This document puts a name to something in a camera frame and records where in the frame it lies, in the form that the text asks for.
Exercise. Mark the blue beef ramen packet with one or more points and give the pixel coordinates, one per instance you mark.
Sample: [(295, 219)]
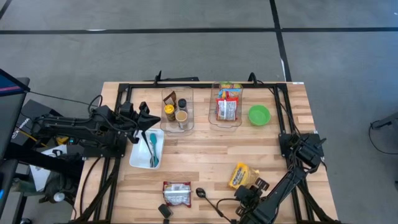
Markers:
[(230, 93)]

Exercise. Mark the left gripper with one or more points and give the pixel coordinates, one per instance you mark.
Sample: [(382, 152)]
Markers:
[(129, 120)]

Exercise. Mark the brown snack pouch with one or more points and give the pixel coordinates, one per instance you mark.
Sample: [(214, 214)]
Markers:
[(170, 98)]

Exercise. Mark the black metal rig frame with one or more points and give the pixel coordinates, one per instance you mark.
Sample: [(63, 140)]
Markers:
[(202, 84)]

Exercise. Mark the lime chili shrimp ramen packet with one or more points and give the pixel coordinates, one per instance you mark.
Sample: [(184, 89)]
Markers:
[(230, 85)]

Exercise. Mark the black lid spice jar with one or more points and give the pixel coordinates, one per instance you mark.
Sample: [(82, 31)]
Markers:
[(182, 103)]

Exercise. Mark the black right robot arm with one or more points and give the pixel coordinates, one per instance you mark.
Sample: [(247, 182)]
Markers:
[(298, 174)]

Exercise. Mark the black clamp bracket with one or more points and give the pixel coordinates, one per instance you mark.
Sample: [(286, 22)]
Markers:
[(253, 77), (174, 79)]

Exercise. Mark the red ramen noodle packet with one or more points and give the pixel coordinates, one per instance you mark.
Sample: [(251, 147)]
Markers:
[(177, 194), (227, 110)]

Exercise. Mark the white round bottle cap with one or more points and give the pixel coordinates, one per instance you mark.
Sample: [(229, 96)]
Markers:
[(59, 197)]

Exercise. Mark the black box white lettering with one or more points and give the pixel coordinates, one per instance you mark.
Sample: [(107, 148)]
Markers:
[(28, 118)]

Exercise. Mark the dark computer monitor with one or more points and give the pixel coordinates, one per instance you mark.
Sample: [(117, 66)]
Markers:
[(12, 118)]

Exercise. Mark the small black table camera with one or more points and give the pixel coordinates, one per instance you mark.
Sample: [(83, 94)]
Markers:
[(165, 211)]

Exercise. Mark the white paper sheet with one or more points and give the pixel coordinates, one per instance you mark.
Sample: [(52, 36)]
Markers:
[(40, 177)]

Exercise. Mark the clear plastic bin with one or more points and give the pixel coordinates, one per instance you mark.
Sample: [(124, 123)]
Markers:
[(213, 121), (189, 102)]

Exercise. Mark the white rectangular tray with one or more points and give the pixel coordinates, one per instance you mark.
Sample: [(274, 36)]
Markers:
[(138, 155)]

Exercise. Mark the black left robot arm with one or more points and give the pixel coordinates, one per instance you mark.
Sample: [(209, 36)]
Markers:
[(77, 127)]

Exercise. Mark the yellow lid jar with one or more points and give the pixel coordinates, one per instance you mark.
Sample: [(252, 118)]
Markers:
[(169, 111)]

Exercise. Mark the green plastic bowl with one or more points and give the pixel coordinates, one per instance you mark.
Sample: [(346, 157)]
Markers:
[(259, 115)]

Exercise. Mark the yellow ramen noodle packet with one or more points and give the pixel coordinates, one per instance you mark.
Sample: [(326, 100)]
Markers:
[(242, 175)]

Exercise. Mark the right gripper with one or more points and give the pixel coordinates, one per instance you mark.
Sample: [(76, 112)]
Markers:
[(253, 208)]

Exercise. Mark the teal plastic spoon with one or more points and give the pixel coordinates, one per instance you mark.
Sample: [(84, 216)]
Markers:
[(154, 146)]

